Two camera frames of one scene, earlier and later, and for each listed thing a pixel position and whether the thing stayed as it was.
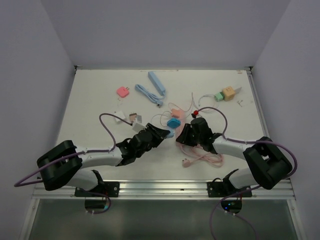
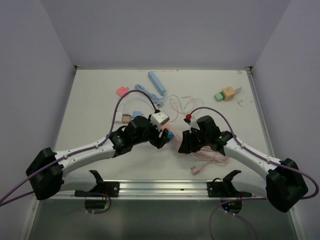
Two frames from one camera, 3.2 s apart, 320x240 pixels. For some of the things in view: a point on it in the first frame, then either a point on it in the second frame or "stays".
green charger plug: (219, 96) stays
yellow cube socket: (229, 93) stays
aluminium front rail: (167, 189) stays
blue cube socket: (173, 123) -> (170, 135)
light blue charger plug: (171, 134) -> (136, 113)
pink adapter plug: (123, 92) stays
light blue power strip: (153, 77) stays
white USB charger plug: (119, 114) stays
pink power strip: (182, 118) -> (176, 139)
